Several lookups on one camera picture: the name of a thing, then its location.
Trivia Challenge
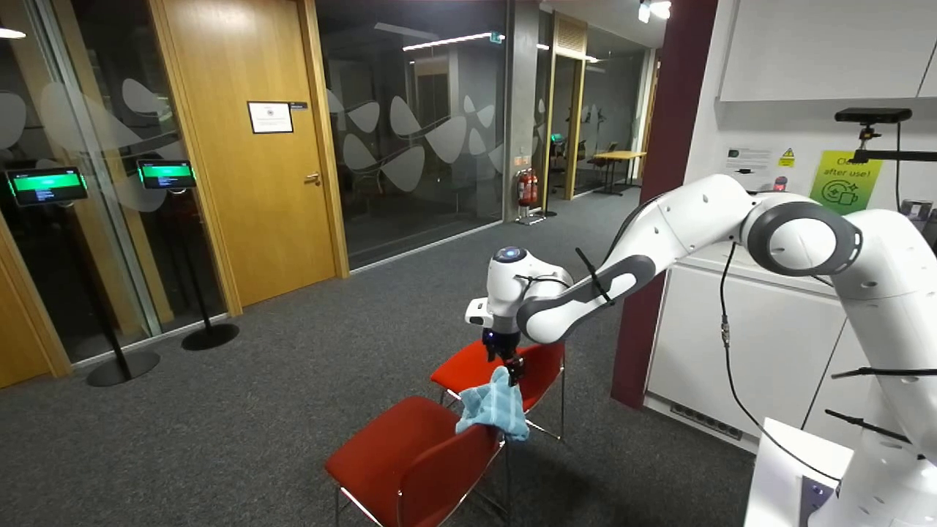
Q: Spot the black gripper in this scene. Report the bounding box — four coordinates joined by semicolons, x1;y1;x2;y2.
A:
479;327;526;387

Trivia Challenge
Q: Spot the light blue cloth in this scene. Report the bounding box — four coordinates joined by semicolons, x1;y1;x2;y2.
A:
451;365;533;444

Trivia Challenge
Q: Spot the red chair holding cloth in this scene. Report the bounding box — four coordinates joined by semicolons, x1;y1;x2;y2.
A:
322;391;508;527

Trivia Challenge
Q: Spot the red fire extinguisher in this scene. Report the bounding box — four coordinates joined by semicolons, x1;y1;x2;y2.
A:
514;169;542;211

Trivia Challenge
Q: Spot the yellow table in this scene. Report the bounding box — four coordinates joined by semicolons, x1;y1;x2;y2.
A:
586;145;649;198

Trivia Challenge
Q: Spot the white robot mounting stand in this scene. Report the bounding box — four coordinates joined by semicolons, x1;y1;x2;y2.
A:
740;415;857;527

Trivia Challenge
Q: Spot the wooden door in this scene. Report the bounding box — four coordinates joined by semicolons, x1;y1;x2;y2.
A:
144;0;350;320

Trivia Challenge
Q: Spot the white label sticker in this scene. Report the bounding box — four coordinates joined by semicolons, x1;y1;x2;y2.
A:
725;142;772;181

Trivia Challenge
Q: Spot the dark red column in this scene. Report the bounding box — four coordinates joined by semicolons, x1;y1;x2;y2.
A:
609;0;721;409

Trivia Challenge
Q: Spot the white door sign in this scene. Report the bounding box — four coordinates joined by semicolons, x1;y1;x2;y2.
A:
245;99;295;137

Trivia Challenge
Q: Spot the green poster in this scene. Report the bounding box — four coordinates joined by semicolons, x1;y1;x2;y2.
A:
804;145;883;217

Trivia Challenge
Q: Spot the ceiling spotlight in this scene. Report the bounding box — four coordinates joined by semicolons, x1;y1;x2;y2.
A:
634;0;674;25

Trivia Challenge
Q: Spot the black kiosk stand green screen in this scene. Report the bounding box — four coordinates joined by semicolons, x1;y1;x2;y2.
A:
128;156;243;353
3;163;163;388

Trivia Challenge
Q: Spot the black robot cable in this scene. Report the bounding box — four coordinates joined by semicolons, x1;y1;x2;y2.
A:
715;239;842;486

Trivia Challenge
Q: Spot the frosted pattern glass wall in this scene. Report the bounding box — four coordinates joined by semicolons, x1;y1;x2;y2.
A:
317;0;514;271

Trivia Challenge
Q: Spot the black camera on tripod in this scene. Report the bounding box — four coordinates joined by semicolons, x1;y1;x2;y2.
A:
831;103;937;169

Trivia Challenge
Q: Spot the white wall cabinet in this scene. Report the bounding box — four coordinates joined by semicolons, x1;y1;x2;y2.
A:
715;0;937;104

